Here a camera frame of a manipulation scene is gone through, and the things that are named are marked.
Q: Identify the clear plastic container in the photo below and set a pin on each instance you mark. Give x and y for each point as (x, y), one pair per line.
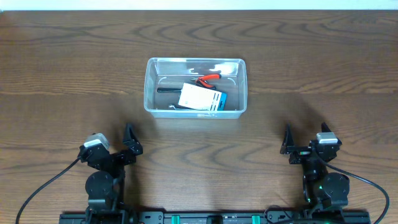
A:
(174, 72)

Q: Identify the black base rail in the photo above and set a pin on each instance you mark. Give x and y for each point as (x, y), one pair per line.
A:
(270, 216)

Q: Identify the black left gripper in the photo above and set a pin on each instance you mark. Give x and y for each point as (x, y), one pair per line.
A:
(134, 147)

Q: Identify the red-handled pliers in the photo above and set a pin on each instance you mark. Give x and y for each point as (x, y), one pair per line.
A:
(203, 81)

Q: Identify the white and teal box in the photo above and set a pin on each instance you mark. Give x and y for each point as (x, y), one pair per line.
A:
(202, 99)

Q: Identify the small black-handled hammer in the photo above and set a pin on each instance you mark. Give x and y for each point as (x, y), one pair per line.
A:
(168, 90)

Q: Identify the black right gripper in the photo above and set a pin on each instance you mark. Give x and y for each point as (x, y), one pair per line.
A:
(288, 147)

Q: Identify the silver wrench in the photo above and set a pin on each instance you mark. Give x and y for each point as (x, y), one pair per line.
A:
(178, 107)

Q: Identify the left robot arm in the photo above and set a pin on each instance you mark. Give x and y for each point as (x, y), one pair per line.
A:
(105, 187)

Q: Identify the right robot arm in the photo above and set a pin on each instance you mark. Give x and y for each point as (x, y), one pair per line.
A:
(323, 190)

